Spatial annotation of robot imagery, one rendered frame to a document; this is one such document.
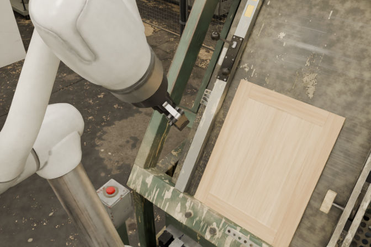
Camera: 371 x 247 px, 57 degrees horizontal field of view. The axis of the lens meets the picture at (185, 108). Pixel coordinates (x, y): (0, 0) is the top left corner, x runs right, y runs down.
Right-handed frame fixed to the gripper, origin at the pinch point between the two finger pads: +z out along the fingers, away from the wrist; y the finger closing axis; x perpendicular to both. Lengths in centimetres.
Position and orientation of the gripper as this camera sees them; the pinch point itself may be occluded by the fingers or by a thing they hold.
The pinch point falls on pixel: (178, 119)
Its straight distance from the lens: 72.5
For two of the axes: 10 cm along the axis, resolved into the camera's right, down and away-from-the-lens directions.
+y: -6.7, -5.9, 4.5
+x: -6.8, 7.3, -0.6
